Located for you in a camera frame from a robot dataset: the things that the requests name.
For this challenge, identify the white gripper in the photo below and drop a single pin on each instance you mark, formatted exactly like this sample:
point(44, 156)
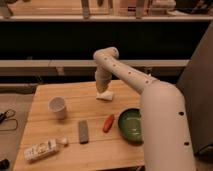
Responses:
point(103, 78)

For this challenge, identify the white sponge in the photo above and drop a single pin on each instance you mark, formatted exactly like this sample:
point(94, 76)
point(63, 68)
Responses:
point(107, 95)

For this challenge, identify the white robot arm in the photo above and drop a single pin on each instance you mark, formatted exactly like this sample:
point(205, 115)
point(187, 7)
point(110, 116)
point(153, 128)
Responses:
point(165, 131)

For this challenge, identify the green ceramic bowl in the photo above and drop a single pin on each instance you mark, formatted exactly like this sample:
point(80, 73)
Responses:
point(129, 124)

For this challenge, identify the grey rectangular block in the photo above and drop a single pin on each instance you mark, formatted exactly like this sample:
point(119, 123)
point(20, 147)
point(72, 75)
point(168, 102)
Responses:
point(83, 132)

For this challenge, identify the wooden table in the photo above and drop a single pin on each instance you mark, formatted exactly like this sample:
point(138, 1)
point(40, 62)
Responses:
point(103, 151)

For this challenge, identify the white plastic bottle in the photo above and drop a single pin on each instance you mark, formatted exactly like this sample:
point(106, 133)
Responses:
point(44, 149)

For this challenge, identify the grey cabinet at right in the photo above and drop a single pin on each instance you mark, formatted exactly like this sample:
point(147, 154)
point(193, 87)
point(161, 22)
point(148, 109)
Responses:
point(196, 83)

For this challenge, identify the long wooden shelf rail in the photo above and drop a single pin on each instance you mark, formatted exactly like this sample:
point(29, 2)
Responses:
point(73, 67)

